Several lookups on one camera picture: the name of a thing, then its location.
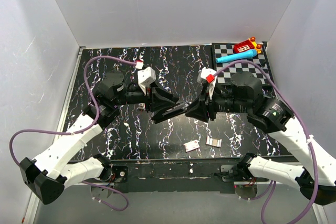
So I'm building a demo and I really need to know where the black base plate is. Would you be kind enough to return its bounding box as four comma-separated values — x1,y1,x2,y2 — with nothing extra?
101,158,256,194

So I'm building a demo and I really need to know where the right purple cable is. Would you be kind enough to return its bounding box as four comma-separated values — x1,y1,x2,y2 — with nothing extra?
206,60,320,224

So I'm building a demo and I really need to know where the red toy block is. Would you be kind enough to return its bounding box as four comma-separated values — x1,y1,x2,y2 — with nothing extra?
233,37,262,54

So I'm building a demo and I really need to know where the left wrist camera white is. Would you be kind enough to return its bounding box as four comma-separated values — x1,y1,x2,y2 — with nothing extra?
137,67,156,95

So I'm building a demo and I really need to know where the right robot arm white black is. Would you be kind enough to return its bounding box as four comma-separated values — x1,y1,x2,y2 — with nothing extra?
186,68,335,206

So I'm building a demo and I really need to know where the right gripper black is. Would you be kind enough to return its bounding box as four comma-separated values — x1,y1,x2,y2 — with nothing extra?
185,83,250,122

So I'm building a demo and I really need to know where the blue toy marker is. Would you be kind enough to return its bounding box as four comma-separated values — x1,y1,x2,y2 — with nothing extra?
216,49,258,63

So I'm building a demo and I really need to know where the black stapler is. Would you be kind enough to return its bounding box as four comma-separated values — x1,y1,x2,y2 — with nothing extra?
172,103,189,112

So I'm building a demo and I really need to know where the red white staple box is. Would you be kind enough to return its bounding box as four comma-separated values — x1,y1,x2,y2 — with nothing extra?
183,140,200,152

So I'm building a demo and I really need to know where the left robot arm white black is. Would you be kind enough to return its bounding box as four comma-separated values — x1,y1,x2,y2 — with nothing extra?
19,67,188,205

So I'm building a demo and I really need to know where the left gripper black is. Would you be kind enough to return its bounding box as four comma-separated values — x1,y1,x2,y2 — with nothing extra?
114,81,175,113

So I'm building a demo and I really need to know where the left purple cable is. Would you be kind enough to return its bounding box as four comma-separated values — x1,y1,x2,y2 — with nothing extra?
9,55,144,212

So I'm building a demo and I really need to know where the purple cable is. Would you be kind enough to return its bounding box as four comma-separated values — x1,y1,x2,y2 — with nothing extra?
206,60,320,224
9,55,144,212

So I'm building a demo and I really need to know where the checkered chess board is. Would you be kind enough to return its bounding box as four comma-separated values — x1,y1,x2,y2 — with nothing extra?
212,42,273,87

